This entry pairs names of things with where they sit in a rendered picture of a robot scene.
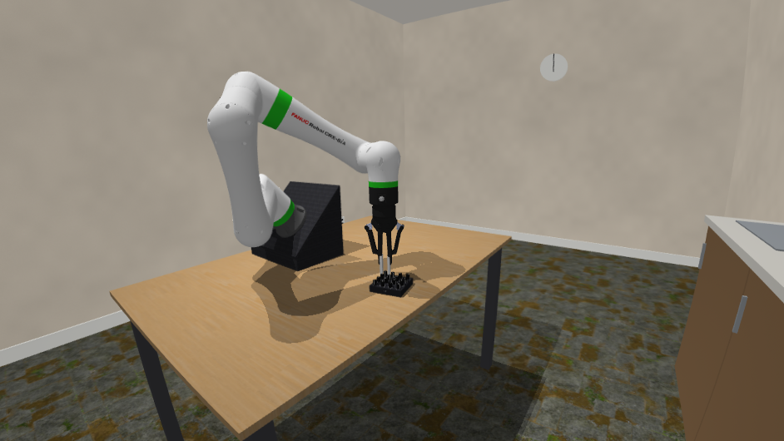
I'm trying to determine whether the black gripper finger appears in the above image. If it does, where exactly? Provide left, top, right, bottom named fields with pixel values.
left=365, top=222, right=384, bottom=274
left=385, top=222, right=404, bottom=275

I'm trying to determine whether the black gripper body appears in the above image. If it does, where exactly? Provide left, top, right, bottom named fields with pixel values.
left=371, top=205, right=398, bottom=233

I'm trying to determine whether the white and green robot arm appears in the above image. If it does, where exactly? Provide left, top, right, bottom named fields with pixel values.
left=207, top=72, right=400, bottom=247

